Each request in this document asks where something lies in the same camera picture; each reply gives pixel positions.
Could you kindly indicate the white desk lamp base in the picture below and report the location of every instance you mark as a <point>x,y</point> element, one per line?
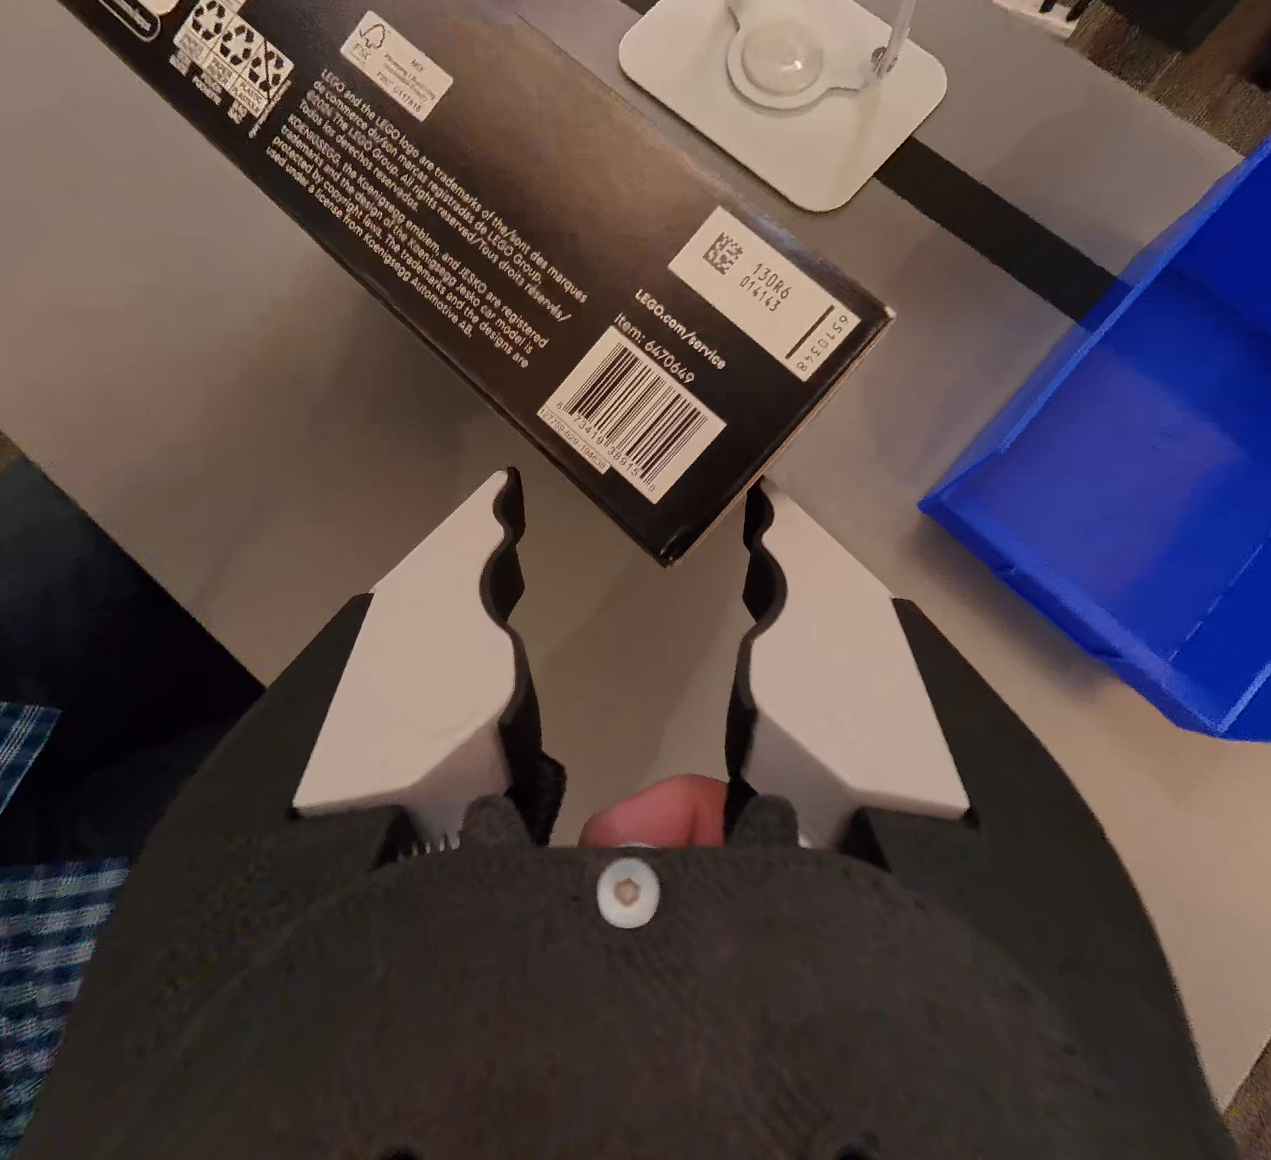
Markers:
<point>794,129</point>

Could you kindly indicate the dark cloth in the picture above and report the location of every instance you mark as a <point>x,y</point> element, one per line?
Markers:
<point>118,664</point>

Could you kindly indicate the blue plastic bin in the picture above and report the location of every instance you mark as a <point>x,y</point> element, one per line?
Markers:
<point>1122,485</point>

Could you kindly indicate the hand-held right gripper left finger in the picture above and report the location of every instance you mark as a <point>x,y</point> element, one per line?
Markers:
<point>416,685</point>

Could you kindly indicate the person's right hand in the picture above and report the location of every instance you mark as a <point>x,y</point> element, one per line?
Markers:
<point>655,813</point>

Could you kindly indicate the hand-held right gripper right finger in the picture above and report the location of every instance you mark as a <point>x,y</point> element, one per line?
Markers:
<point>843,685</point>

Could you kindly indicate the black lego set box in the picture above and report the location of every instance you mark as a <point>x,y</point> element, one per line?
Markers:
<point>446,139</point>

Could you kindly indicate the plaid shirt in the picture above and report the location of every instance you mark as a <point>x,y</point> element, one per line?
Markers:
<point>48,933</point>

